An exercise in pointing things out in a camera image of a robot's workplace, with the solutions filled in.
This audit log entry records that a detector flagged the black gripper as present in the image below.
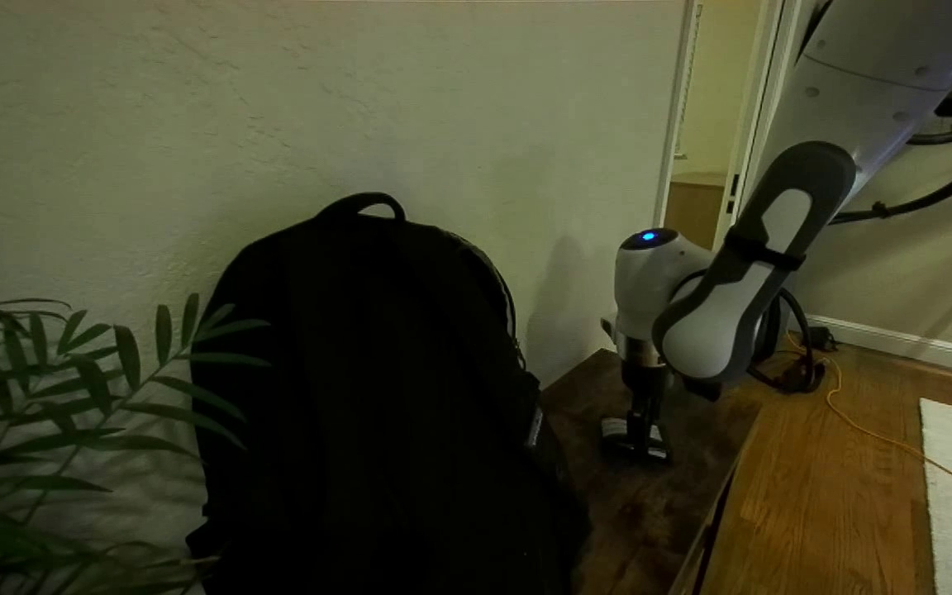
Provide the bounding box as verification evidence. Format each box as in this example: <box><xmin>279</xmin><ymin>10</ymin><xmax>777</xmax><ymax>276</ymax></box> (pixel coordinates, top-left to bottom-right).
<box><xmin>617</xmin><ymin>334</ymin><xmax>679</xmax><ymax>431</ymax></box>

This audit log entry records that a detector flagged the black backpack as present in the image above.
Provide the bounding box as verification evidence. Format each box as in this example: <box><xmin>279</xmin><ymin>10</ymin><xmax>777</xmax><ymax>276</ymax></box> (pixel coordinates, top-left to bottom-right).
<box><xmin>184</xmin><ymin>187</ymin><xmax>595</xmax><ymax>595</ymax></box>

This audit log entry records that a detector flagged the green potted palm plant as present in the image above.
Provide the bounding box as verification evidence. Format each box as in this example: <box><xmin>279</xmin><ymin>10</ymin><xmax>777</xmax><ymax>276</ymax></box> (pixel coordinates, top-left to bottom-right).
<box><xmin>0</xmin><ymin>289</ymin><xmax>270</xmax><ymax>595</ymax></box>

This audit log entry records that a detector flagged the orange floor cable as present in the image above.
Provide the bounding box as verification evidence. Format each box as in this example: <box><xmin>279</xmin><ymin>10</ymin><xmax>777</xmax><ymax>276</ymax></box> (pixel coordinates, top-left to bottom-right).
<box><xmin>814</xmin><ymin>347</ymin><xmax>952</xmax><ymax>545</ymax></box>

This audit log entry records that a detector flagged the white door frame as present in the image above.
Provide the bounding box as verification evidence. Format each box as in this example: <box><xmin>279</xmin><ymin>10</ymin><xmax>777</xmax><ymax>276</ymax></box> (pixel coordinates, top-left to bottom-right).
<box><xmin>652</xmin><ymin>0</ymin><xmax>793</xmax><ymax>250</ymax></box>

